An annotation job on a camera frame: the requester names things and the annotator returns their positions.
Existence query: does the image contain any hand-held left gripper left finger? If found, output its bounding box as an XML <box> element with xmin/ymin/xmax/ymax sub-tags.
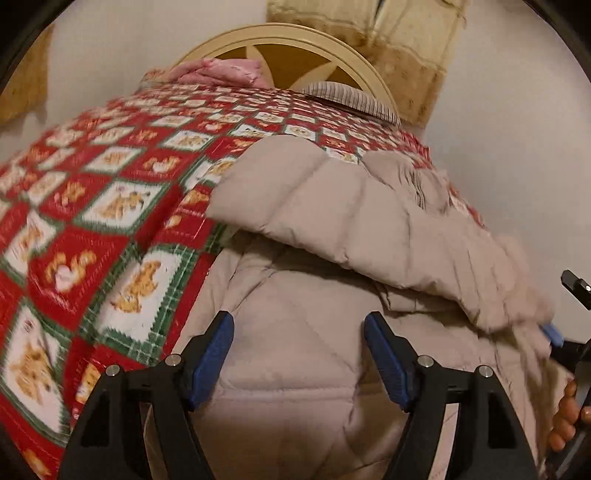
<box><xmin>58</xmin><ymin>311</ymin><xmax>236</xmax><ymax>480</ymax></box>

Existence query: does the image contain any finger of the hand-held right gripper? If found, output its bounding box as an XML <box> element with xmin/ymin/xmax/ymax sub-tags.
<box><xmin>539</xmin><ymin>323</ymin><xmax>565</xmax><ymax>350</ymax></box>
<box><xmin>560</xmin><ymin>270</ymin><xmax>591</xmax><ymax>311</ymax></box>

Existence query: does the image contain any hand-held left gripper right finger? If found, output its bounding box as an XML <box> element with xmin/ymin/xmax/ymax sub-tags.
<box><xmin>364</xmin><ymin>311</ymin><xmax>539</xmax><ymax>480</ymax></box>

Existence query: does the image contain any beige puffer jacket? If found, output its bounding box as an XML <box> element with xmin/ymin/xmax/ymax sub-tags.
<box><xmin>139</xmin><ymin>136</ymin><xmax>573</xmax><ymax>480</ymax></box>

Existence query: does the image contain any person's right hand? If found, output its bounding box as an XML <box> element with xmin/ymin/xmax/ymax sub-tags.
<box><xmin>547</xmin><ymin>378</ymin><xmax>591</xmax><ymax>454</ymax></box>

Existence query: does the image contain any red printed checkered blanket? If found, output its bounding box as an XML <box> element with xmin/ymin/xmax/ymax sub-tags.
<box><xmin>0</xmin><ymin>69</ymin><xmax>485</xmax><ymax>480</ymax></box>

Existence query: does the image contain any striped pillow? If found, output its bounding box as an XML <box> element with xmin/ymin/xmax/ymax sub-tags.
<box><xmin>298</xmin><ymin>80</ymin><xmax>402</xmax><ymax>126</ymax></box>

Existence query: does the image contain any beige patterned curtain panel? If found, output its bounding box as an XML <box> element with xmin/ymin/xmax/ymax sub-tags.
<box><xmin>267</xmin><ymin>0</ymin><xmax>384</xmax><ymax>88</ymax></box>
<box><xmin>372</xmin><ymin>0</ymin><xmax>465</xmax><ymax>126</ymax></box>
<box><xmin>0</xmin><ymin>25</ymin><xmax>54</xmax><ymax>123</ymax></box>

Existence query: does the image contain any pink pillow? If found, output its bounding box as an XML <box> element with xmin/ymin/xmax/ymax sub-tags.
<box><xmin>173</xmin><ymin>58</ymin><xmax>273</xmax><ymax>88</ymax></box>

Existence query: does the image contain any cream round headboard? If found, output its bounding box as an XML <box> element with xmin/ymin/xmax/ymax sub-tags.
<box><xmin>173</xmin><ymin>22</ymin><xmax>398</xmax><ymax>116</ymax></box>

